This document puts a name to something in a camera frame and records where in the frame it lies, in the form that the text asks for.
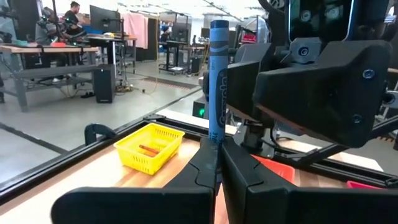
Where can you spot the pink hanging cloth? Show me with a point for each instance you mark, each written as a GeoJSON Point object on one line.
{"type": "Point", "coordinates": [135, 31]}

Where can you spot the black computer tower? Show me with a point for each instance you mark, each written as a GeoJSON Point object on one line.
{"type": "Point", "coordinates": [104, 84]}

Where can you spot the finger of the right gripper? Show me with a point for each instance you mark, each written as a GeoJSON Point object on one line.
{"type": "Point", "coordinates": [326, 93]}
{"type": "Point", "coordinates": [242, 84]}

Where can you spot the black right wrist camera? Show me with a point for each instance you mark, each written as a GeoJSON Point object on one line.
{"type": "Point", "coordinates": [320, 18]}

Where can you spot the orange crayon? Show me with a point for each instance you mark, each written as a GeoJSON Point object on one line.
{"type": "Point", "coordinates": [149, 149]}

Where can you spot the blue crayon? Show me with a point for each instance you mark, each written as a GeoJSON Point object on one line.
{"type": "Point", "coordinates": [217, 77]}

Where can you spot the grey metal bench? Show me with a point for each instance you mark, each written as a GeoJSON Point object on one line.
{"type": "Point", "coordinates": [46, 73]}

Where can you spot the wooden work table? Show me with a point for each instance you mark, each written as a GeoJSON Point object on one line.
{"type": "Point", "coordinates": [31, 49]}

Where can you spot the red plastic basket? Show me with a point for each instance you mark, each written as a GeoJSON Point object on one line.
{"type": "Point", "coordinates": [363, 185]}

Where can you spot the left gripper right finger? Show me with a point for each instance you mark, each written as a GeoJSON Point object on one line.
{"type": "Point", "coordinates": [295, 207]}

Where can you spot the person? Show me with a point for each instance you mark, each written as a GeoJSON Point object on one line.
{"type": "Point", "coordinates": [46, 31]}
{"type": "Point", "coordinates": [73, 18]}
{"type": "Point", "coordinates": [164, 35]}

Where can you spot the yellow plastic basket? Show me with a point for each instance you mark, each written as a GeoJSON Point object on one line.
{"type": "Point", "coordinates": [149, 161]}

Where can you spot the black device green light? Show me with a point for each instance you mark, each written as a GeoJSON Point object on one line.
{"type": "Point", "coordinates": [200, 109]}

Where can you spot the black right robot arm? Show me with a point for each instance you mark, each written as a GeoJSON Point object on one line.
{"type": "Point", "coordinates": [255, 138]}

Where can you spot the black monitor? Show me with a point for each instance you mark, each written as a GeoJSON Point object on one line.
{"type": "Point", "coordinates": [104, 18]}

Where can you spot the orange plastic basket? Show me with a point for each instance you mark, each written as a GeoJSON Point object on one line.
{"type": "Point", "coordinates": [276, 169]}

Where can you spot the black table clamp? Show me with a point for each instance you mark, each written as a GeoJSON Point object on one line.
{"type": "Point", "coordinates": [96, 130]}

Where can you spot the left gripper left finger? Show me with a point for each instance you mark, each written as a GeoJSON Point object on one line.
{"type": "Point", "coordinates": [140, 207]}

